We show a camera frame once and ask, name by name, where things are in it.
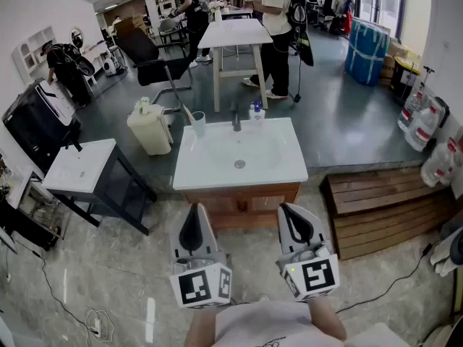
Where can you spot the white cup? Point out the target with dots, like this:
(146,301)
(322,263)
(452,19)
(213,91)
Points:
(199,125)

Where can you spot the wooden vanity cabinet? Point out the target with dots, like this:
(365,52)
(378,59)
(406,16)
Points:
(224,202)

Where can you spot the white flower bunch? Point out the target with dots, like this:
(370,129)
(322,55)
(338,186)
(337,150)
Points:
(143,106)

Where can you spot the white vase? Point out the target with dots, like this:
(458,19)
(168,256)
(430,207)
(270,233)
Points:
(218,14)

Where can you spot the short black faucet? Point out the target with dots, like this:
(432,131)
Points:
(74,145)

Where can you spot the black office chair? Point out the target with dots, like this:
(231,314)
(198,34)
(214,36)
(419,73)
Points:
(144,56)

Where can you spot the black bin with yellow lid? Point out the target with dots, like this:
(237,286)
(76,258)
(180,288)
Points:
(403,80)

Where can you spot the clear water jug red label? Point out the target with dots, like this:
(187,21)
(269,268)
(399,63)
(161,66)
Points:
(423,128)
(439,165)
(410,112)

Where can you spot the white sink basin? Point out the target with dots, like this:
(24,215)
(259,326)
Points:
(202,165)

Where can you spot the person's white shirt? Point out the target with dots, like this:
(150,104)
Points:
(264,324)

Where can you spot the wooden slat platform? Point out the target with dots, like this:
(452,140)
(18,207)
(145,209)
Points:
(383,208)

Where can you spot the white power strip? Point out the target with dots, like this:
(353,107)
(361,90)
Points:
(97,325)

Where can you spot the round wall mirror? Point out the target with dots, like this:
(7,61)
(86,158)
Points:
(76,37)

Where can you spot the cream trash bin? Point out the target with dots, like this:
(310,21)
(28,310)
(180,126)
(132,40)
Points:
(150,134)

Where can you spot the white table with wooden legs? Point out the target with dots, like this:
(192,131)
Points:
(235,33)

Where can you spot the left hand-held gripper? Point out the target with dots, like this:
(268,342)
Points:
(202,284)

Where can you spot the soap bottle with blue pump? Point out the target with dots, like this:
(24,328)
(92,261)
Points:
(257,116)

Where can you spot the tall black faucet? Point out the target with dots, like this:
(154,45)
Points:
(236,121)

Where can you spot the blue wrapped bundle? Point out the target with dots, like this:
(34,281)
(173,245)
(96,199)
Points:
(365,51)

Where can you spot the cardboard boxes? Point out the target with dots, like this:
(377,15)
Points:
(392,54)

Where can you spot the white wall shelf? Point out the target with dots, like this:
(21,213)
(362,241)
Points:
(32,51)

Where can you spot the clothes rack with garments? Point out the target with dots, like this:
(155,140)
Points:
(338,9)

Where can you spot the person's right forearm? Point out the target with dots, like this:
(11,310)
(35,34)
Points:
(325,320)

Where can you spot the white sink on black cabinet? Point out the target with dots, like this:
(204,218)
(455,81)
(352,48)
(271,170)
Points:
(79,165)

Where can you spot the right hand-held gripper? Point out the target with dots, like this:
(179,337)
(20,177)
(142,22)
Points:
(318,275)

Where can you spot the person's left forearm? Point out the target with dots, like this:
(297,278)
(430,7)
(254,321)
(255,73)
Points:
(200,329)

